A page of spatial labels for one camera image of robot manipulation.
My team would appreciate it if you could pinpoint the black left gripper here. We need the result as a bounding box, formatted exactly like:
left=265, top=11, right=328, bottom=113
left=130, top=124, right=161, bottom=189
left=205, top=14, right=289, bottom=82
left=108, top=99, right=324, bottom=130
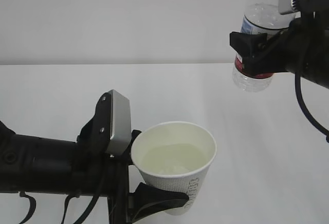
left=107, top=129, right=189, bottom=223

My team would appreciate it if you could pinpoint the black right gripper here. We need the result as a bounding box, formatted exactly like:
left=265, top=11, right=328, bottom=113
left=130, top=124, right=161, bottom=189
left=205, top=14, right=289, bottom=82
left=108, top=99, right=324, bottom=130
left=229, top=12, right=328, bottom=89

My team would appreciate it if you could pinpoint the clear water bottle red label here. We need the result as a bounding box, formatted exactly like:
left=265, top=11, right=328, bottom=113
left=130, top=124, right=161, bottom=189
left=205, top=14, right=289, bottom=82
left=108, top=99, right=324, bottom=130
left=232, top=3, right=296, bottom=93

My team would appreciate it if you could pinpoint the white paper cup green logo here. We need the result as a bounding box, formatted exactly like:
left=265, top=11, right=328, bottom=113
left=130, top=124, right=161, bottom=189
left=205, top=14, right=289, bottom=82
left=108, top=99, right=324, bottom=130
left=131, top=121, right=217, bottom=215

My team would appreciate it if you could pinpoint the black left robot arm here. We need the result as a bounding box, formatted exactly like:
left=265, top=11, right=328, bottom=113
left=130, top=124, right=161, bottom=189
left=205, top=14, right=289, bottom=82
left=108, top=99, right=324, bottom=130
left=1, top=124, right=189, bottom=223

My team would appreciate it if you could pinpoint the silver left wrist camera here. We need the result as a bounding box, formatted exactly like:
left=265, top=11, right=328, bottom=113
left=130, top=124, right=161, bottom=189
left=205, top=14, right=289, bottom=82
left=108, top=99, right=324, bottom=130
left=77, top=89, right=132, bottom=157

